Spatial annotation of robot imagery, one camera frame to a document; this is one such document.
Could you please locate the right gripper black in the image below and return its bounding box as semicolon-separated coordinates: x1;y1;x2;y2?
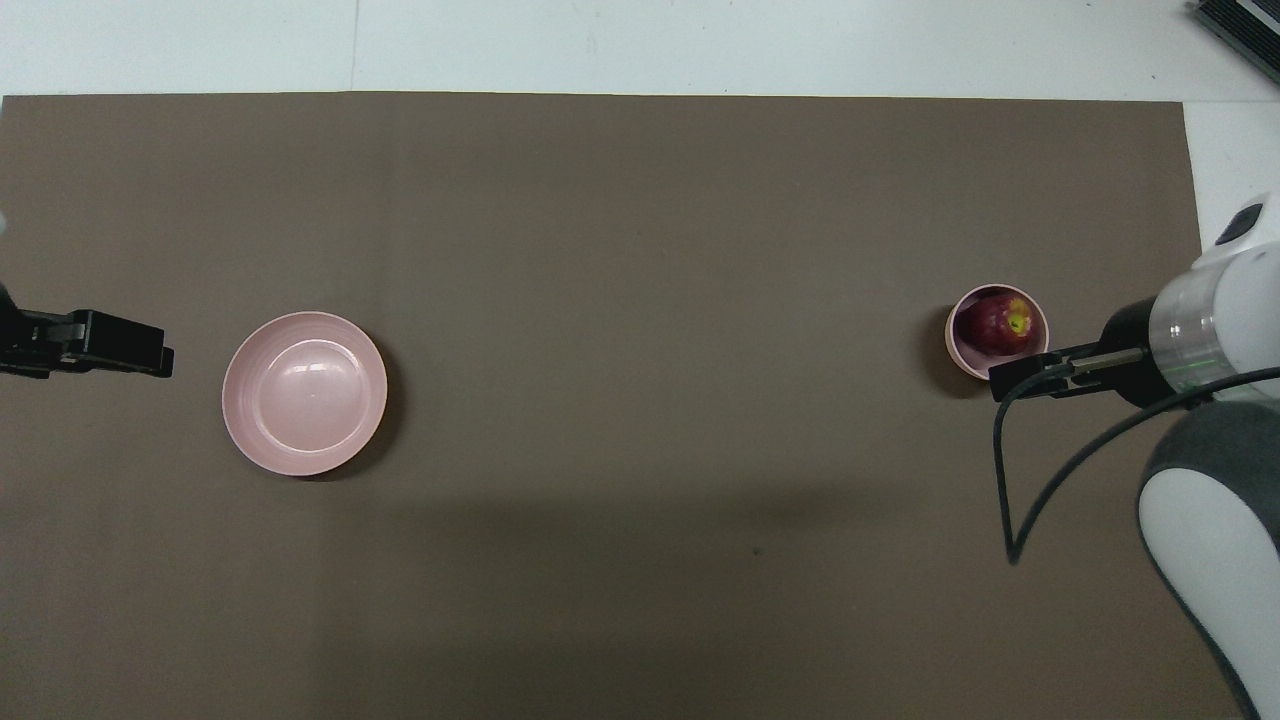
988;298;1163;406

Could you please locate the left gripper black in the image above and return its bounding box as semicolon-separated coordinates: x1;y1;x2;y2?
0;285;174;379

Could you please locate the dark red apple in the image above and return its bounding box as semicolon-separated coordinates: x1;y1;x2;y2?
958;293;1036;357

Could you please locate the pink bowl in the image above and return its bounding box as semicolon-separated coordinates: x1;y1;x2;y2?
945;283;1051;384

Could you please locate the pink plate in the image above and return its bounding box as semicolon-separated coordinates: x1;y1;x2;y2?
221;311;389;478

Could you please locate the brown table mat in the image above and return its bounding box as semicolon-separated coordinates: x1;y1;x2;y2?
0;92;1253;720

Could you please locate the dark grey ribbed device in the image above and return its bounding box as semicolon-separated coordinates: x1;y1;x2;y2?
1188;0;1280;86

